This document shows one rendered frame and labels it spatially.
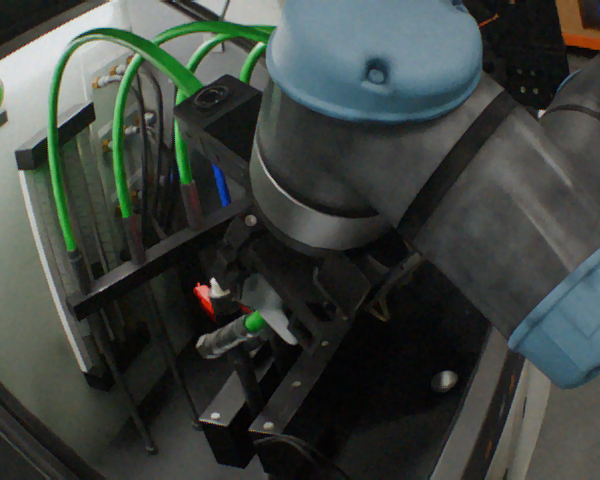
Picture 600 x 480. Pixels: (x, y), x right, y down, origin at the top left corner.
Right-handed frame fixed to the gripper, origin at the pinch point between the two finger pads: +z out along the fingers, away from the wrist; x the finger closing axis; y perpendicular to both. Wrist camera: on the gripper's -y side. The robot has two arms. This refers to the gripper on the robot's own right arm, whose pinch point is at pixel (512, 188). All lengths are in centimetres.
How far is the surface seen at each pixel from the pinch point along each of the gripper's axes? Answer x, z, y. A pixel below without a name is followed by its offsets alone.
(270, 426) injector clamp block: -4.1, 25.5, -25.5
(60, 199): -0.7, 1.2, -48.2
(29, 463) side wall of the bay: -35.0, 6.9, -29.8
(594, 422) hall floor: 100, 124, 16
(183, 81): -12.5, -13.9, -20.3
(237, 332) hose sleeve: -13.0, 6.2, -20.0
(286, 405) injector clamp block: 0.2, 25.8, -25.5
